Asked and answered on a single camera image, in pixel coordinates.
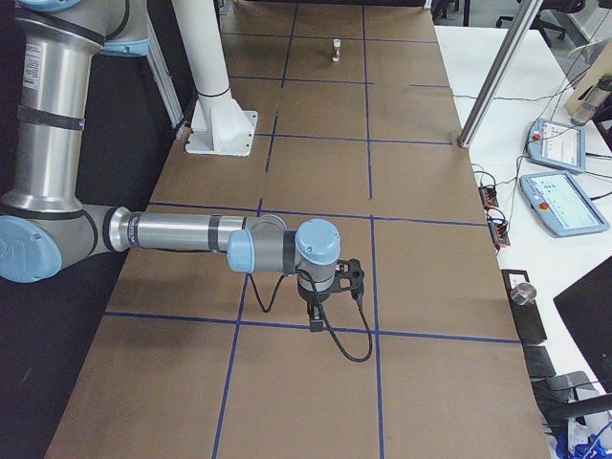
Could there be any metal cylinder on black plate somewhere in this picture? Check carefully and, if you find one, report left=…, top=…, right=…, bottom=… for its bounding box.
left=501, top=269, right=547, bottom=345

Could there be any aluminium frame post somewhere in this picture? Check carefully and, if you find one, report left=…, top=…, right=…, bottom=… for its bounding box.
left=457, top=0, right=543, bottom=149

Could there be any teach pendant tablet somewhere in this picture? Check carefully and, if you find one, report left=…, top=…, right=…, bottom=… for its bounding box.
left=519, top=171, right=610, bottom=237
left=526, top=118, right=586, bottom=174

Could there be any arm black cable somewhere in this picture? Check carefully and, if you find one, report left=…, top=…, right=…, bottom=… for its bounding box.
left=248, top=272, right=374, bottom=362

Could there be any near orange black connector box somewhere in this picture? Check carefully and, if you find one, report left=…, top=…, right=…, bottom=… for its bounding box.
left=487, top=218, right=511, bottom=250

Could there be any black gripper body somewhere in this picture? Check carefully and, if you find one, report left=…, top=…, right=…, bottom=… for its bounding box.
left=297, top=282, right=333, bottom=309

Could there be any orange black connector box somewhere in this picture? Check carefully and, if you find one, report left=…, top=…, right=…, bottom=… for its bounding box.
left=487, top=218, right=511, bottom=250
left=478, top=186, right=498, bottom=210

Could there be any far orange black connector box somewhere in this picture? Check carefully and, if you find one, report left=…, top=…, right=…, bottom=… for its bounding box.
left=478, top=186, right=498, bottom=210

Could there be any black monitor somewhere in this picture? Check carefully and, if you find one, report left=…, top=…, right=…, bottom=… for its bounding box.
left=554, top=258, right=611, bottom=390

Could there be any near teach pendant tablet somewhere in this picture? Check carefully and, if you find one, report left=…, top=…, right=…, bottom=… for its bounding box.
left=519, top=171, right=610, bottom=237

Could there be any far teach pendant tablet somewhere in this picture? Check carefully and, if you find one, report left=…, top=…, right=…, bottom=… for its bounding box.
left=526, top=118, right=586, bottom=174

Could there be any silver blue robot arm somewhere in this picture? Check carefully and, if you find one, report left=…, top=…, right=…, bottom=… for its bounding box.
left=1, top=1, right=341, bottom=332

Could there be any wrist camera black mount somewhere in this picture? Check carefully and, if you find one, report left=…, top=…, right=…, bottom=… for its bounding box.
left=334, top=258, right=364, bottom=304

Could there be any wooden stand with bottle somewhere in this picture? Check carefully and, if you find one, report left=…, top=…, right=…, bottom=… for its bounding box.
left=565, top=38, right=611, bottom=125

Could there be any white central pedestal column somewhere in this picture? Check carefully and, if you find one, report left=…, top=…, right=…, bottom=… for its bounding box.
left=172, top=0, right=258, bottom=157

